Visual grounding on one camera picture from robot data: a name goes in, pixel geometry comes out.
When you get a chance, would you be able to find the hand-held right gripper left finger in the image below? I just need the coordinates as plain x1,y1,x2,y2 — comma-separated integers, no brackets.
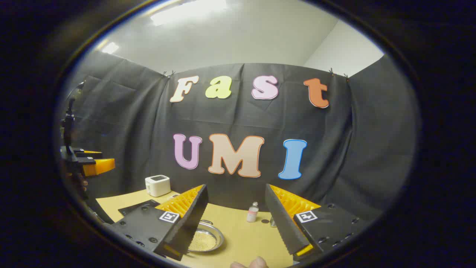
108,184,209,261

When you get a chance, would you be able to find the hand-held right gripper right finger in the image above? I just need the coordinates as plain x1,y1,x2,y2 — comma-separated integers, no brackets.
264,184,369,262

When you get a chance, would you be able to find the steel pot with beans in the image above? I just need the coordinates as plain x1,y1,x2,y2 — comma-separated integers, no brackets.
187,220,225,254

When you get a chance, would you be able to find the black induction cooktop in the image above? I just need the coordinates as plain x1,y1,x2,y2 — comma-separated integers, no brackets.
118,200,161,217

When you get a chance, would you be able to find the clear bottle with pink label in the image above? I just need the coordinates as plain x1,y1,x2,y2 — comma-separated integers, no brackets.
246,202,260,223

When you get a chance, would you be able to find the white toaster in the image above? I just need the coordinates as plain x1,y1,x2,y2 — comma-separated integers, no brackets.
145,175,171,198

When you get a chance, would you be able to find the ceiling light panel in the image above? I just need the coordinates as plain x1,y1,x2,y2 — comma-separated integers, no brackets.
100,41,120,55

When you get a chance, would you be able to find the black backdrop cloth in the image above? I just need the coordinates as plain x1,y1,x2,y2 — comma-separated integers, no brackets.
61,50,418,224

